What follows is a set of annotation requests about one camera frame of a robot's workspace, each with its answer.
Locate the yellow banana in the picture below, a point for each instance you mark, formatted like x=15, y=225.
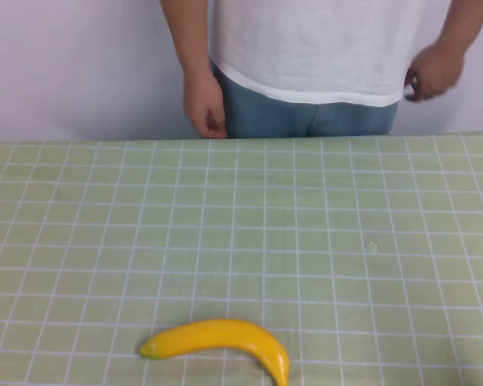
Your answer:
x=225, y=333

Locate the person's left forearm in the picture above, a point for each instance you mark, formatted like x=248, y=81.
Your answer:
x=467, y=24

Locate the person's right forearm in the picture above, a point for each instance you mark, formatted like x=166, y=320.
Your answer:
x=185, y=36

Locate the person's right hand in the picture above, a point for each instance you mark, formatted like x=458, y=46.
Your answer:
x=203, y=102

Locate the person's left hand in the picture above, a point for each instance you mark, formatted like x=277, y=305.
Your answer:
x=436, y=74

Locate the blue jeans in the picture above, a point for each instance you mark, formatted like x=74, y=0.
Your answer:
x=306, y=118

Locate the white t-shirt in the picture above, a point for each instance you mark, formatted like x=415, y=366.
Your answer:
x=314, y=44

